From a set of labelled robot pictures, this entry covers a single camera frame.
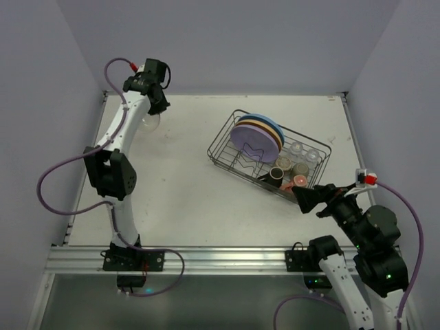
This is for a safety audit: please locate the orange bowl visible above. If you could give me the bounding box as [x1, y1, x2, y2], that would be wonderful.
[137, 113, 161, 133]

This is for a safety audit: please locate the purple plate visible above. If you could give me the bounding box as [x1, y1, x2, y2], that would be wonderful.
[230, 124, 280, 163]

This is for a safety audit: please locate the yellow plate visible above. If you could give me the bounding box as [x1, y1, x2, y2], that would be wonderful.
[235, 119, 285, 151]

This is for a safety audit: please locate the blue plate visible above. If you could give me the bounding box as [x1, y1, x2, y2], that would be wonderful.
[238, 113, 285, 146]

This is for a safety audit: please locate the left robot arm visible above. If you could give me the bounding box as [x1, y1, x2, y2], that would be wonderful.
[84, 58, 171, 251]

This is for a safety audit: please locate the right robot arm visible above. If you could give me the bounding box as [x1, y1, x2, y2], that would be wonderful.
[292, 183, 409, 329]

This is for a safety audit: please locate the pink mug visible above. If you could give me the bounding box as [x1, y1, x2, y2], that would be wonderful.
[280, 175, 307, 193]

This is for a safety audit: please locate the grey-green cup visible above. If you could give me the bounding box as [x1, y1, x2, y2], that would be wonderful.
[291, 162, 310, 177]

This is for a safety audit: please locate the clear glass cup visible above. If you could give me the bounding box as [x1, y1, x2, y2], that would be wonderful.
[304, 148, 320, 169]
[288, 141, 304, 162]

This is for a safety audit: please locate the beige speckled cup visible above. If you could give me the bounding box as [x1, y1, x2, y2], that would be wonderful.
[274, 155, 293, 172]

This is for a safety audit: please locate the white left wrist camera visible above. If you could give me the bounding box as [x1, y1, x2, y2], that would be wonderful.
[129, 62, 145, 73]

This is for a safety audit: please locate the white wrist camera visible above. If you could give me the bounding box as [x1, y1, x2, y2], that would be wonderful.
[344, 168, 377, 197]
[129, 62, 145, 73]

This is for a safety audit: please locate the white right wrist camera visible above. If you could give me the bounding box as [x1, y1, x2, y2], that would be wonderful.
[344, 168, 377, 197]

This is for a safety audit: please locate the black wire dish rack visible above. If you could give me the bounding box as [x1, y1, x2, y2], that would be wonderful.
[207, 109, 332, 202]

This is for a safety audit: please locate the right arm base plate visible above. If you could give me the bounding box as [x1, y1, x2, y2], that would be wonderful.
[285, 242, 321, 272]

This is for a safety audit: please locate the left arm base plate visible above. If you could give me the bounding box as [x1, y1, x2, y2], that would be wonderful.
[100, 243, 165, 272]

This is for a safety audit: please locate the aluminium mounting rail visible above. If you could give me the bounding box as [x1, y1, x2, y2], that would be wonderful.
[44, 246, 290, 276]

